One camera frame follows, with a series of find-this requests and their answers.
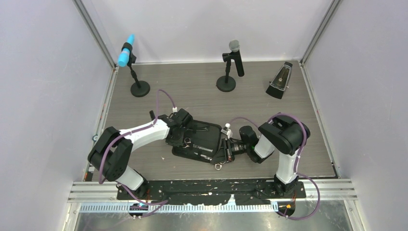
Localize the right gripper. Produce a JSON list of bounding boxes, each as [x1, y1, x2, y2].
[[212, 137, 250, 164]]

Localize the silver cutting scissors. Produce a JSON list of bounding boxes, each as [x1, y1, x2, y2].
[[200, 154, 228, 170]]

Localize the silver thinning scissors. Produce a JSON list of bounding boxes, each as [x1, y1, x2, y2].
[[182, 138, 213, 153]]

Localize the black zipper tool case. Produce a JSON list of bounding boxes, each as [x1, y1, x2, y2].
[[167, 120, 221, 163]]

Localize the black hair clip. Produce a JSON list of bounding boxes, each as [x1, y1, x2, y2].
[[193, 127, 209, 132]]

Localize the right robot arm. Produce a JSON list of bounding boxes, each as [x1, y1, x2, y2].
[[210, 113, 311, 198]]

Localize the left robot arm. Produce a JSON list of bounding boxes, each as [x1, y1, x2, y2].
[[88, 109, 193, 199]]

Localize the black comb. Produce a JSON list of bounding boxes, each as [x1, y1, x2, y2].
[[149, 110, 156, 121]]

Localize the left black microphone stand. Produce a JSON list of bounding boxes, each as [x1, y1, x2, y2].
[[127, 54, 151, 97]]

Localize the black microphone stand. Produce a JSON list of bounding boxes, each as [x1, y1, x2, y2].
[[216, 53, 236, 92], [127, 54, 151, 97]]

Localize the right black microphone stand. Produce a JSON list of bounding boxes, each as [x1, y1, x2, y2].
[[216, 53, 236, 92]]

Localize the black metronome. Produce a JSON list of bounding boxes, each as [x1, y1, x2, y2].
[[266, 62, 293, 99]]

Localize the blue microphone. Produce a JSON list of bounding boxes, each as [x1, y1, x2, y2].
[[117, 34, 135, 67]]

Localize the black grey microphone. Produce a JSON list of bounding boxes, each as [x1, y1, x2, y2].
[[229, 40, 244, 77]]

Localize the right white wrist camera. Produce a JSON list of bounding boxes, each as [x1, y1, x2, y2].
[[221, 123, 232, 137]]

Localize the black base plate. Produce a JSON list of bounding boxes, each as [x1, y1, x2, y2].
[[117, 179, 306, 205]]

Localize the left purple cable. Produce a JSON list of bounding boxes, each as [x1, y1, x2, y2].
[[97, 89, 178, 218]]

